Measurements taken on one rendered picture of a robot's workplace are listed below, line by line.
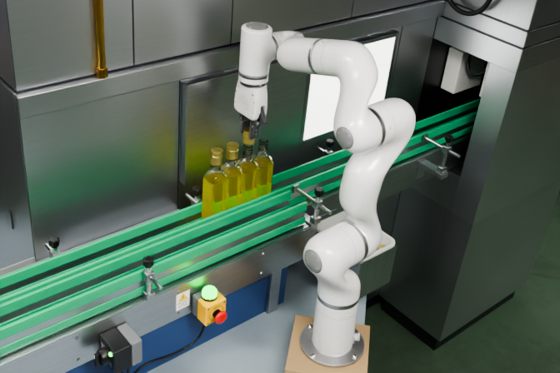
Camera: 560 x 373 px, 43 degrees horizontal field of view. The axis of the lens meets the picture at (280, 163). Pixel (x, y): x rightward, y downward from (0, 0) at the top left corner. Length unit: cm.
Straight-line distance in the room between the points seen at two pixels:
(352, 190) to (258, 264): 51
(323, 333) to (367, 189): 51
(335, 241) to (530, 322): 206
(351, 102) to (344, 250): 42
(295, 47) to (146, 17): 40
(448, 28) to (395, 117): 115
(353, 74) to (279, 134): 75
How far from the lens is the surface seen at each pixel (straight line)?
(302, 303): 240
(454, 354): 346
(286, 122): 234
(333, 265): 183
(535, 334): 371
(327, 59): 169
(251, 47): 191
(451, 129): 282
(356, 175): 173
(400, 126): 168
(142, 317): 197
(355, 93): 163
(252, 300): 227
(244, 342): 225
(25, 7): 175
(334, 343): 207
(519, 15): 260
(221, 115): 214
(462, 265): 307
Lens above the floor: 235
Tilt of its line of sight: 31 degrees down
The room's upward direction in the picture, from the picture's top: 6 degrees clockwise
